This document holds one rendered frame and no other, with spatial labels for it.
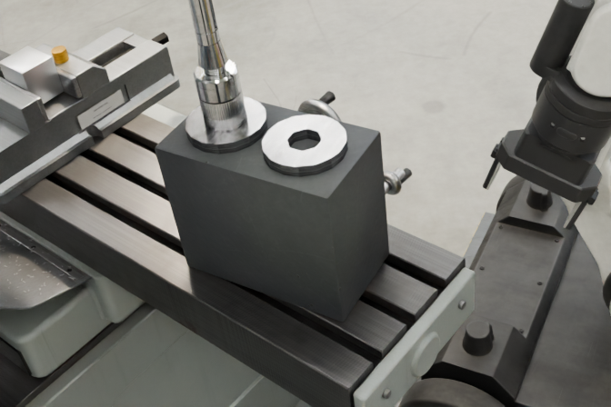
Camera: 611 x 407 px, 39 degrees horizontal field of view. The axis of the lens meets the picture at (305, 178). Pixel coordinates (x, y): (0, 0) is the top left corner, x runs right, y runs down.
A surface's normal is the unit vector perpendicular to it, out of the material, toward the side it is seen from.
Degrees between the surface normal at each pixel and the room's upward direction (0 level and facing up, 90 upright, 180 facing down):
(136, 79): 90
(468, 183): 0
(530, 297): 0
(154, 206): 0
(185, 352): 90
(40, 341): 90
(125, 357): 90
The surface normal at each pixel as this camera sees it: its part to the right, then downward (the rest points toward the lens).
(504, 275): -0.11, -0.77
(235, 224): -0.50, 0.60
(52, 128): 0.76, 0.35
